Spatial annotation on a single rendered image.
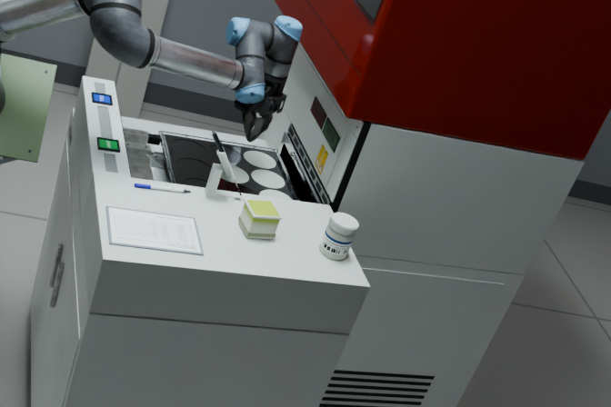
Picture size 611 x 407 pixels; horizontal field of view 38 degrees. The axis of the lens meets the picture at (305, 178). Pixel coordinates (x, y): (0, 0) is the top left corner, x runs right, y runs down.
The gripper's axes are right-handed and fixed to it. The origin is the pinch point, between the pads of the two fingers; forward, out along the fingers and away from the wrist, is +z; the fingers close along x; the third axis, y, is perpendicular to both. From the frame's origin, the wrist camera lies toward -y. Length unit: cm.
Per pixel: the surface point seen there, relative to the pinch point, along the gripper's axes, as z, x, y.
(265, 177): 10.2, -6.8, 3.7
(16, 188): 100, 120, 46
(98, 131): 4.2, 26.4, -31.2
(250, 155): 10.2, 3.1, 10.3
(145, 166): 12.2, 16.2, -21.5
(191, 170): 10.3, 6.7, -13.7
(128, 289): 11, -18, -67
